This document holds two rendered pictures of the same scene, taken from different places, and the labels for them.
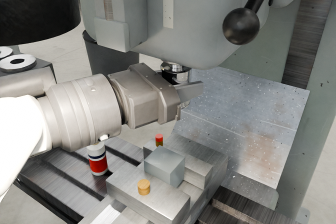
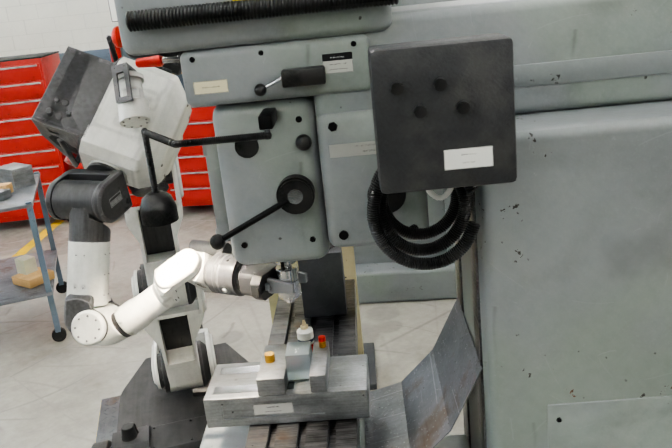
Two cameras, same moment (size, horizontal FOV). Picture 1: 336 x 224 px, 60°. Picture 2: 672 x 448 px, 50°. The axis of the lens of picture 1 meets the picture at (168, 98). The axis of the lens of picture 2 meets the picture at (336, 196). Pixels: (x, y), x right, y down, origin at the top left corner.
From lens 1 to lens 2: 1.34 m
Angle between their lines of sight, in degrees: 56
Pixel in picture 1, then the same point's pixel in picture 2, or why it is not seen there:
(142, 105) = (243, 279)
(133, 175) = (279, 351)
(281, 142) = (449, 422)
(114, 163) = not seen: hidden behind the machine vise
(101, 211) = (251, 365)
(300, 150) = not seen: outside the picture
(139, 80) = (260, 267)
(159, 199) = (268, 368)
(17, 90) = (207, 249)
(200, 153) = (352, 376)
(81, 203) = not seen: hidden behind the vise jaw
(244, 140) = (434, 407)
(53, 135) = (204, 276)
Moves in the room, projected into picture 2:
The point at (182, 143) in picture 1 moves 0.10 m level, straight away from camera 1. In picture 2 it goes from (356, 363) to (393, 349)
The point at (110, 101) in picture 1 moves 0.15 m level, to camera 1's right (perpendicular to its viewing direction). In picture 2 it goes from (229, 270) to (261, 291)
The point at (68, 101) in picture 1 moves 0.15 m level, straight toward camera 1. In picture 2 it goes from (213, 261) to (159, 289)
